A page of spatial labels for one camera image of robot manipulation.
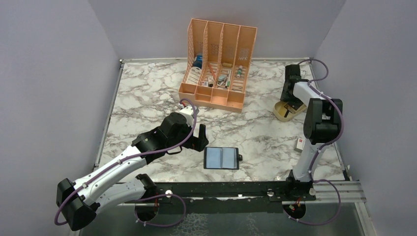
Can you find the black metal base rail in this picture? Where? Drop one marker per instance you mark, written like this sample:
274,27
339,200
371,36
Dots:
223,197

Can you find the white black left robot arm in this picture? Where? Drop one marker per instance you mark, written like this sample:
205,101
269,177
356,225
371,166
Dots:
81,200

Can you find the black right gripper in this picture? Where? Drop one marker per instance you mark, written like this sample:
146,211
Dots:
284,97

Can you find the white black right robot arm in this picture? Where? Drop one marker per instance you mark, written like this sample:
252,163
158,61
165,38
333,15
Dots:
322,126

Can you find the white label card pack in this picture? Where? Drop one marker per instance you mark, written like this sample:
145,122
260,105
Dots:
193,76

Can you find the small white red box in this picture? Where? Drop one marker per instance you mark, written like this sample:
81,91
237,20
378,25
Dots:
299,146

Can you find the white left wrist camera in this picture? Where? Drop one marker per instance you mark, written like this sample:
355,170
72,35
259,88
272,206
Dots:
188,113

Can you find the beige oval tray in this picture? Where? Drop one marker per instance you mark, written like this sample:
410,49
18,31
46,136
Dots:
279,111

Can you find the black credit card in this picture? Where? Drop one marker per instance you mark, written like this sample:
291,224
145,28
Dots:
293,109

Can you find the black leather card holder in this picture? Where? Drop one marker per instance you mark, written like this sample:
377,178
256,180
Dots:
222,158

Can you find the blue tape roll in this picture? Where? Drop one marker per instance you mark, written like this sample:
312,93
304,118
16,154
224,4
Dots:
198,61

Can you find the orange plastic desk organizer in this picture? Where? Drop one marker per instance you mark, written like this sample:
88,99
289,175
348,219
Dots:
224,48

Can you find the green white marker pen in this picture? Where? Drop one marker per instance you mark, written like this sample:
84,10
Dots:
239,71

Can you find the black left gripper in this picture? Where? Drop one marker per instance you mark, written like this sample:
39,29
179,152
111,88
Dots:
198,143

